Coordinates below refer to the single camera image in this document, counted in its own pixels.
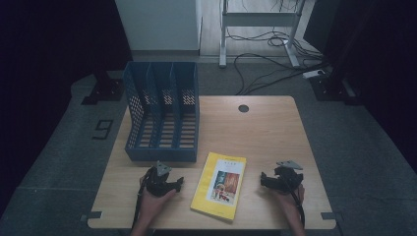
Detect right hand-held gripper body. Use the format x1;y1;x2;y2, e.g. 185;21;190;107
272;159;305;195

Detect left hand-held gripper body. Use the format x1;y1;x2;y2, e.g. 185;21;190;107
144;160;177;198

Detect yellow book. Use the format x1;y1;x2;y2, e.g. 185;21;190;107
190;151;247;223

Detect person's right hand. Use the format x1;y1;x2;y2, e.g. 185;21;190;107
275;183;306;214

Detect person's left hand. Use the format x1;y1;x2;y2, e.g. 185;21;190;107
139;176;178;221

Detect blue plastic file rack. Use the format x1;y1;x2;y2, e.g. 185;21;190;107
122;61;201;163

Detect grey tape piece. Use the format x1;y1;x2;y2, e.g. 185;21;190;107
321;211;344;221

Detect black stand base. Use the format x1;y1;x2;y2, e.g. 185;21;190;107
309;64;362;106
81;70;125;106

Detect white power strip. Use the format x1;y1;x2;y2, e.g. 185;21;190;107
302;69;327;80

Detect dark curtain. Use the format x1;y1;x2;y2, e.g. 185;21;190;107
303;0;417;173
0;0;133;215

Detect white cabinet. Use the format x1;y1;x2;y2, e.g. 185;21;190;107
114;0;204;56

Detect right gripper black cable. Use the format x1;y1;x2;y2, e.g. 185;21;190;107
282;178;307;229

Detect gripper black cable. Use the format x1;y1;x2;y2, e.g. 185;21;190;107
282;178;307;229
132;166;154;230

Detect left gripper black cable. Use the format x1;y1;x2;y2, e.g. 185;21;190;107
132;166;154;230

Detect black floor cables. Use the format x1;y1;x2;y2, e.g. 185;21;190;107
225;0;329;96

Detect white metal desk frame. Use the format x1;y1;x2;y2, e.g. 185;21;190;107
218;0;308;69

